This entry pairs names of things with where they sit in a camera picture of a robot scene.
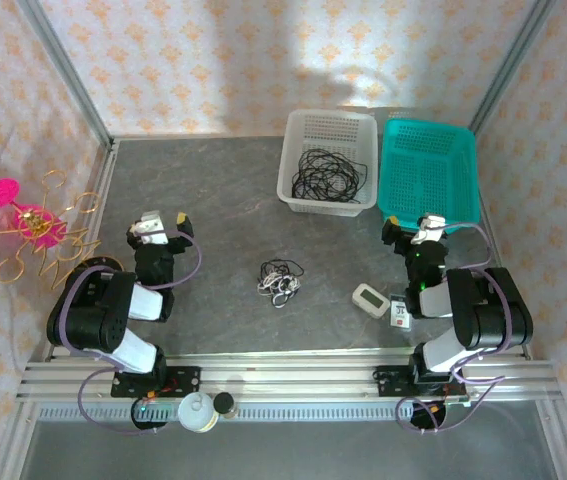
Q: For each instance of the white card with red label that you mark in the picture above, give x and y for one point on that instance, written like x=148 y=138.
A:
x=400 y=315

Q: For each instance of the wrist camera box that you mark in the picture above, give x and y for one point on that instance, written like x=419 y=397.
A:
x=428 y=227
x=152 y=227

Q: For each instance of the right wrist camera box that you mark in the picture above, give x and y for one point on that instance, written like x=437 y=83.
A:
x=428 y=227

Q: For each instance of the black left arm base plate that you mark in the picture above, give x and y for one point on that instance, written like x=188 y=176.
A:
x=188 y=382

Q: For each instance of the white digital timer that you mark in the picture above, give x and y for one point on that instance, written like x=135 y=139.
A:
x=370 y=300

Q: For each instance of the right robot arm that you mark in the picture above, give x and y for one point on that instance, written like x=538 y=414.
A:
x=488 y=315

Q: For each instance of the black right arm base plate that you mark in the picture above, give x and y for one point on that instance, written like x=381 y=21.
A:
x=388 y=382

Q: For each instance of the round black gold-rimmed dish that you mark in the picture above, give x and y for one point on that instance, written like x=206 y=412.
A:
x=103 y=262

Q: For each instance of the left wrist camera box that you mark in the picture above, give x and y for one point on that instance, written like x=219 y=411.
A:
x=152 y=227

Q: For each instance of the white plastic basket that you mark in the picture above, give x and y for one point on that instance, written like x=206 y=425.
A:
x=328 y=130

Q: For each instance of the aluminium frame post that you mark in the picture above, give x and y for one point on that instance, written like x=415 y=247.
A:
x=509 y=65
x=70 y=75

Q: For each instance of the small black cap bottle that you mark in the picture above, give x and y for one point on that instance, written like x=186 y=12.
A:
x=223 y=402

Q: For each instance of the white round jar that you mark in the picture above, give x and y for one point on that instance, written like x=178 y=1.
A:
x=197 y=412

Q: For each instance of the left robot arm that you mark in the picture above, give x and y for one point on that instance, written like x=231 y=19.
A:
x=98 y=310

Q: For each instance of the teal plastic basket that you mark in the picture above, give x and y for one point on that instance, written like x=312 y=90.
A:
x=428 y=165

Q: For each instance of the aluminium mounting rail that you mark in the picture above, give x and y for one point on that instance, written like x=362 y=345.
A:
x=288 y=372

